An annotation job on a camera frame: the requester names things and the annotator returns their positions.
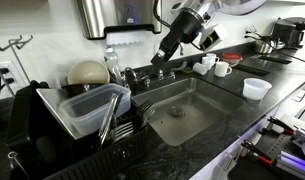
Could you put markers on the white mug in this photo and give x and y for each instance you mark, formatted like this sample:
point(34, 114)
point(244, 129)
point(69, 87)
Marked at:
point(208, 62)
point(212, 56)
point(222, 69)

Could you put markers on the steel baking tray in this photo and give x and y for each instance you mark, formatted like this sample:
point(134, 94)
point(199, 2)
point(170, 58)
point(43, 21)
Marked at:
point(52, 98)

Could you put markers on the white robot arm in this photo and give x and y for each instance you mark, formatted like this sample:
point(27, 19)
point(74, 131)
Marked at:
point(207, 9)

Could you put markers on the metal tongs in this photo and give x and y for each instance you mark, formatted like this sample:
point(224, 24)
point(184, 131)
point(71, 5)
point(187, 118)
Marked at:
point(108, 117)

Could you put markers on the silver metal fork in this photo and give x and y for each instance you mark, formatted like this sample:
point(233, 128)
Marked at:
point(122, 131)

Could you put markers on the clear plastic bottle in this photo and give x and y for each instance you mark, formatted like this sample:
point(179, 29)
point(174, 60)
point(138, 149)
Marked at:
point(111, 59)

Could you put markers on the black coffee maker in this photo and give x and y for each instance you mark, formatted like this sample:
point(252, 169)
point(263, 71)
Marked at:
point(290, 31)

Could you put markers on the red lid food container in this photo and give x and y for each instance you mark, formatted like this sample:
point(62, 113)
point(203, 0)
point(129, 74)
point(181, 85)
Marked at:
point(231, 58)

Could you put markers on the white mug lying sideways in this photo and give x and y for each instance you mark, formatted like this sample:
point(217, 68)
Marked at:
point(199, 68)

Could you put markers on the white mug front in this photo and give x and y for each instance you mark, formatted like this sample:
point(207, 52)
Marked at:
point(222, 69)

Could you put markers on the translucent plastic tub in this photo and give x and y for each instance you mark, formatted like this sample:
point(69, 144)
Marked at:
point(255, 88)

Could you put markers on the white mug middle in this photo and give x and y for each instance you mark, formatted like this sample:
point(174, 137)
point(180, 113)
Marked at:
point(208, 62)

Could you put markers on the white mug far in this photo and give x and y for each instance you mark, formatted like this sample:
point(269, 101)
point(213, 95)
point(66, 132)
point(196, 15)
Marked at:
point(212, 56)

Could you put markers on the black dish rack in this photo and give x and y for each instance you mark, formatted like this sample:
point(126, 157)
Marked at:
point(47, 152)

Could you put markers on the chrome faucet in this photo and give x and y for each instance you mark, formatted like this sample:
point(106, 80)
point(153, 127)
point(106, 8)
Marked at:
point(131, 78)

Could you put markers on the stainless steel sink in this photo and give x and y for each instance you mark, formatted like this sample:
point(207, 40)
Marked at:
point(185, 108)

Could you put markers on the steel paper towel dispenser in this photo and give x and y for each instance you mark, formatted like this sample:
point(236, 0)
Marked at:
point(98, 18)

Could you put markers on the wall power outlet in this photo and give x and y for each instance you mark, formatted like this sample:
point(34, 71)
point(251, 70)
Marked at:
point(7, 75)

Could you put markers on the cream round bowl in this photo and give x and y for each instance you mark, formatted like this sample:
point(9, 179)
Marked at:
point(88, 71)

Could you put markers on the clear plastic storage container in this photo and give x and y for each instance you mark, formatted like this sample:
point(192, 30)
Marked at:
point(85, 112)

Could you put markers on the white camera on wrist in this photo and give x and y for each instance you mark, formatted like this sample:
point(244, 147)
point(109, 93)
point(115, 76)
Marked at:
point(211, 36)

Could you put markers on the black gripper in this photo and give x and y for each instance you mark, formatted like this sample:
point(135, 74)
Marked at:
point(183, 29)

